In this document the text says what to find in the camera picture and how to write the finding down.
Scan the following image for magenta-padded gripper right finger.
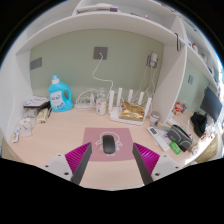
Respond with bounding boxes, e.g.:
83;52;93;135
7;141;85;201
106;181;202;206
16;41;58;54
132;142;183;186

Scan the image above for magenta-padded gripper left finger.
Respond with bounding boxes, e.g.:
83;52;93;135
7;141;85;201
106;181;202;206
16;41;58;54
42;141;93;186

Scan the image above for black computer mouse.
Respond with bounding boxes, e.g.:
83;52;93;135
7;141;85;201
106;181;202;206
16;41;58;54
102;134;116;155

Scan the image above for pink mouse pad with drawing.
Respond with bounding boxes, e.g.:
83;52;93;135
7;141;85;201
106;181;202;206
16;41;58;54
82;126;135;163

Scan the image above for white remote control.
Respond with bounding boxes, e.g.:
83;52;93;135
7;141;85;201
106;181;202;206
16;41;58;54
147;126;171;152

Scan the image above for grey pencil case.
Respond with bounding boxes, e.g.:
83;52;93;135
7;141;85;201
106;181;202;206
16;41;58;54
166;124;193;153

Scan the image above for small round white jar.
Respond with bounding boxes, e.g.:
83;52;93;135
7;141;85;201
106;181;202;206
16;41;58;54
149;110;161;127

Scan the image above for gold snack bag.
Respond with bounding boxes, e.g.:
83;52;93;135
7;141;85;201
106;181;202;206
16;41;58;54
119;101;146;123

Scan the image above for white power strip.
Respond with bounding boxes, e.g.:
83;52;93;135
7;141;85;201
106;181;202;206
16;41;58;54
75;102;96;111

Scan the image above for white router with antennas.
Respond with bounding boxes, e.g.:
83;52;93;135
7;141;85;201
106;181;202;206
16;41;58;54
108;87;153;126

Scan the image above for small beige box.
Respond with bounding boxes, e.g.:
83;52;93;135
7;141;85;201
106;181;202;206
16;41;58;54
36;107;50;124

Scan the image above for clear bottle with white label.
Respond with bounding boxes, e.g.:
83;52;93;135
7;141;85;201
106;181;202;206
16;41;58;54
95;87;108;116

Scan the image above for small red figurine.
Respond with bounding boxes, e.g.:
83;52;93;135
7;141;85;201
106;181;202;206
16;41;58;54
173;101;185;116

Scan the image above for blue detergent bottle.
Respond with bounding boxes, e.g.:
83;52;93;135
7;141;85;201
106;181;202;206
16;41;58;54
47;74;74;113

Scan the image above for black bag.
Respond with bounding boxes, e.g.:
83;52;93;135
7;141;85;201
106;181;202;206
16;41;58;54
190;111;209;138

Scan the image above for white sachet with yellow print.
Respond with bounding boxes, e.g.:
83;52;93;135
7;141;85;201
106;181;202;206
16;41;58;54
11;129;21;144

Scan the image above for dark stack of papers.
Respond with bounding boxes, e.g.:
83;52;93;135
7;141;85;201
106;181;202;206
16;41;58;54
23;95;51;110

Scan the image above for black monitor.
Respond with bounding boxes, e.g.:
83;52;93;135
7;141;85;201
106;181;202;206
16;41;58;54
199;86;224;123

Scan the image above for white shelf unit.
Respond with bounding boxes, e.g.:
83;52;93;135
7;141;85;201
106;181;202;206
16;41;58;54
14;0;221;128

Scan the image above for coiled white cables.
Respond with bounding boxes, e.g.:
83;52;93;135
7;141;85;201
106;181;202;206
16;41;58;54
75;88;99;109

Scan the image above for white charger cables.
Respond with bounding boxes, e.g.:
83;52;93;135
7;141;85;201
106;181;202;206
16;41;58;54
139;66;158;101

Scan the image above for white cable from wall socket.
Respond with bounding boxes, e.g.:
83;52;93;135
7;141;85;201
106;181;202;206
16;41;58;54
91;54;115;93

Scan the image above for white charger in wall outlet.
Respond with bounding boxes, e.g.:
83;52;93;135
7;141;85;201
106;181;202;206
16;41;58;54
146;51;159;69

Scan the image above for long grey wall plate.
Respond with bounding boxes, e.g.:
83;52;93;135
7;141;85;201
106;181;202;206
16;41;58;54
29;56;43;71

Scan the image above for square grey wall socket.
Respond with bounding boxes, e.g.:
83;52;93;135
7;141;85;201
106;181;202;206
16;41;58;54
93;46;109;61

